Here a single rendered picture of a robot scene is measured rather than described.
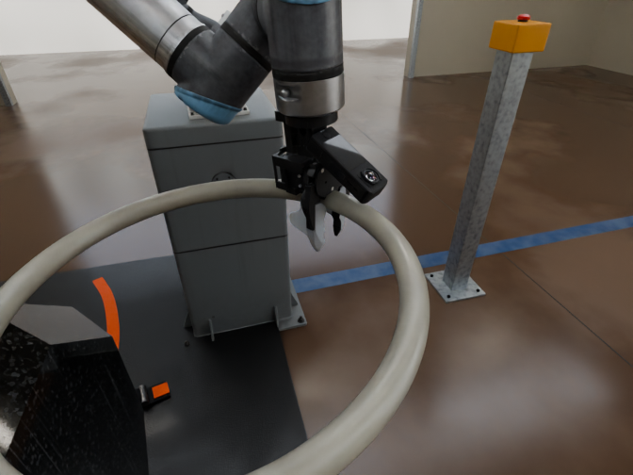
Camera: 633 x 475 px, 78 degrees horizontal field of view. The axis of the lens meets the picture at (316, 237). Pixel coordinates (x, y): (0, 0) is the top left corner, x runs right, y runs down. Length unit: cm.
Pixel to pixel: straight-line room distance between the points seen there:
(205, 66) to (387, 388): 47
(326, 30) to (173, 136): 79
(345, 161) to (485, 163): 111
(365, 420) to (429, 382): 122
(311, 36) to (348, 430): 39
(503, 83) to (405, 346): 123
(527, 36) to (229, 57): 106
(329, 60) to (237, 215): 90
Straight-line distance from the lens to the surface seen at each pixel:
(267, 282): 151
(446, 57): 625
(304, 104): 50
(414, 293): 40
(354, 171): 51
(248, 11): 60
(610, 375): 184
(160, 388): 153
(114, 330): 180
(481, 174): 159
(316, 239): 59
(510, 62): 149
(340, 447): 31
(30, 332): 74
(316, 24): 48
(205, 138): 121
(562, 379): 173
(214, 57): 60
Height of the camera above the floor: 121
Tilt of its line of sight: 34 degrees down
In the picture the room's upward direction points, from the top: straight up
